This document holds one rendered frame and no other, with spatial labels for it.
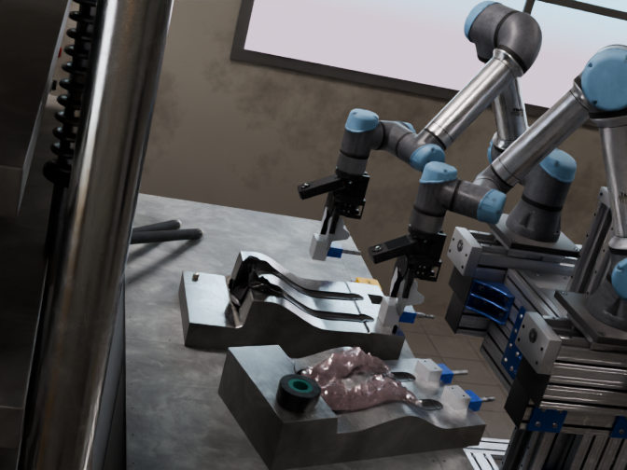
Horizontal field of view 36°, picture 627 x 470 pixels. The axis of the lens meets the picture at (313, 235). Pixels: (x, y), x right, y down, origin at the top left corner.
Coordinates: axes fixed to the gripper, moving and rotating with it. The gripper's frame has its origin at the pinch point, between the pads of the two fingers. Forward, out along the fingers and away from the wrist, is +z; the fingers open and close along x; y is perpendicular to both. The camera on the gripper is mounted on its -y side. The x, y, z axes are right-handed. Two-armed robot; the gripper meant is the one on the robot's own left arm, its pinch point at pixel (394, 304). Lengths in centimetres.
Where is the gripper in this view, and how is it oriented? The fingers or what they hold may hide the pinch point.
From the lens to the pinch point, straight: 225.8
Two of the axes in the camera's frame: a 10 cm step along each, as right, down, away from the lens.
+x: -1.8, -3.9, 9.0
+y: 9.6, 1.3, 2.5
